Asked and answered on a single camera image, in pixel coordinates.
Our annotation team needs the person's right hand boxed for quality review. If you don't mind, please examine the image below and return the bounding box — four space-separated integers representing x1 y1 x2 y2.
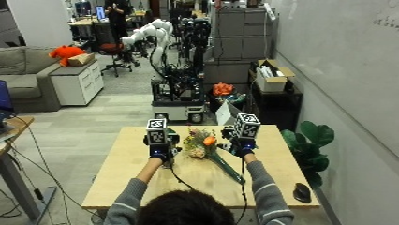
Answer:
217 125 258 158

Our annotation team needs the person's left hand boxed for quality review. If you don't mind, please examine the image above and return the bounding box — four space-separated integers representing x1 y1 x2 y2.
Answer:
142 127 183 163

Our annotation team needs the left glove marker cube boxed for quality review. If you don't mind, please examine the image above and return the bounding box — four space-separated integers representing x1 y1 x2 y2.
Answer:
146 118 170 146

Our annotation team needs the glove marker cube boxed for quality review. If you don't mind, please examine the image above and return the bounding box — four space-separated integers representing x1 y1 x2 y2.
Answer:
231 112 262 140
146 118 170 146

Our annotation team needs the flower bouquet with green stems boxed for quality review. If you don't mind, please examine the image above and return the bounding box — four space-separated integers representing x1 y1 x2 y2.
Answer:
182 127 247 186

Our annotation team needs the right glove marker cube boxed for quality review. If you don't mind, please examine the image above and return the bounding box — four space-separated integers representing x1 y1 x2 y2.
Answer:
231 112 262 140

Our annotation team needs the white paper sheet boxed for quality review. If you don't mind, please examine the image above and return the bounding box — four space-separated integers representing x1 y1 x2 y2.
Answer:
214 99 245 127

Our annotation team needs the black wheeled robot cart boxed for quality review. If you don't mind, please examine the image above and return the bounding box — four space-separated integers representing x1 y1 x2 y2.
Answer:
149 67 207 125

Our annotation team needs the orange flowers bunch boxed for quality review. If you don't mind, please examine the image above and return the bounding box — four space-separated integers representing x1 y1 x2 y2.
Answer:
211 82 235 97

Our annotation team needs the black shelf unit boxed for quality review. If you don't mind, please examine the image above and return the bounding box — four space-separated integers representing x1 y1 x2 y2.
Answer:
249 69 304 132

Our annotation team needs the the person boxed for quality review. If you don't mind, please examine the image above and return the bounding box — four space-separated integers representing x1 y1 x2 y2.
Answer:
102 152 295 225

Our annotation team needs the green leafy potted plant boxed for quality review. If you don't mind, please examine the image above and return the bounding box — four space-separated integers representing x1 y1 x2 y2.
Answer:
281 120 336 189

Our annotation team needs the open cardboard box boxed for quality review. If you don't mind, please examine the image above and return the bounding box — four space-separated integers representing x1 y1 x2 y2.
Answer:
254 59 296 93

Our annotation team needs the black computer mouse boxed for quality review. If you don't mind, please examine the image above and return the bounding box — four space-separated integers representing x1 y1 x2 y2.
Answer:
291 182 312 203

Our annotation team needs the white drawer cabinet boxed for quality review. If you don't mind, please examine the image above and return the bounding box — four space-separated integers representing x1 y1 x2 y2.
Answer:
49 59 105 106

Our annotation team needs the black office chair red seat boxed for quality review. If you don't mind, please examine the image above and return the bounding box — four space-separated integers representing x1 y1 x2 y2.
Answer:
90 22 134 78

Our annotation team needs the brown paper bag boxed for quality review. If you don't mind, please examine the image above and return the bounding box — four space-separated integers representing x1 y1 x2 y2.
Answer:
68 52 96 68

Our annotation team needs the orange plush toy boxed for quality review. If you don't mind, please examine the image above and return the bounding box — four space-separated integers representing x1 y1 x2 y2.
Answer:
48 45 88 68

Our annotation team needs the wooden side desk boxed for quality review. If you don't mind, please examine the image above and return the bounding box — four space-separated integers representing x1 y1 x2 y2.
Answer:
0 115 57 221

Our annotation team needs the grey sofa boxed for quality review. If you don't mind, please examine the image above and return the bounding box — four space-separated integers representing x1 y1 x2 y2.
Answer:
0 46 62 113

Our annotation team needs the blue laptop screen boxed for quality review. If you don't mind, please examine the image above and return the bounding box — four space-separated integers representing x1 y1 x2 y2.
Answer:
0 80 15 120

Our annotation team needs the black cable on left glove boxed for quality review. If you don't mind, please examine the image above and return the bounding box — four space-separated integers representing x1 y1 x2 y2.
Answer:
167 156 197 191

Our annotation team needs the black cable on glove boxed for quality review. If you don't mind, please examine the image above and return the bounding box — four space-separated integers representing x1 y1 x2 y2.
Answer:
167 156 197 191
234 156 250 225

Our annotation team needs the black cable on right glove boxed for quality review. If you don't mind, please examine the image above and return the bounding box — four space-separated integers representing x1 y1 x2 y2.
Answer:
234 156 250 225

